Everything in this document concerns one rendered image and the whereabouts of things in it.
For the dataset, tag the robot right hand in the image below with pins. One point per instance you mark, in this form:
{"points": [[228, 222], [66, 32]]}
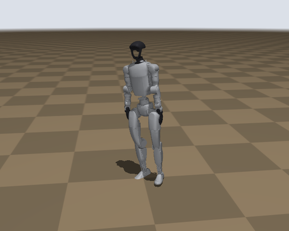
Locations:
{"points": [[127, 112]]}

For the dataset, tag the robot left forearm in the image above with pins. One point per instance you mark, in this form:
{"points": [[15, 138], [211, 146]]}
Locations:
{"points": [[157, 100]]}

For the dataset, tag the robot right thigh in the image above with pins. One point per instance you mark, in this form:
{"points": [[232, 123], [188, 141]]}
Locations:
{"points": [[135, 128]]}

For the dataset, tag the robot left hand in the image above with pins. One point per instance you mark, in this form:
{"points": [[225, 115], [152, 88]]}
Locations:
{"points": [[161, 116]]}

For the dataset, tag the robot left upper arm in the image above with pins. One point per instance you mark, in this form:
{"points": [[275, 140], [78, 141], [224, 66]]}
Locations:
{"points": [[154, 69]]}

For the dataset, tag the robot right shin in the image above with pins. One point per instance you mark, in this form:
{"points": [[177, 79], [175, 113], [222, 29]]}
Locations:
{"points": [[141, 155]]}

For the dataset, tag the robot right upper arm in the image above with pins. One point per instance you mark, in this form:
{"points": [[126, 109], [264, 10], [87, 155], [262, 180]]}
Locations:
{"points": [[127, 88]]}

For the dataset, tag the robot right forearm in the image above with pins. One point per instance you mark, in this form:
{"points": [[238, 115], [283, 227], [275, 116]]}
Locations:
{"points": [[127, 100]]}

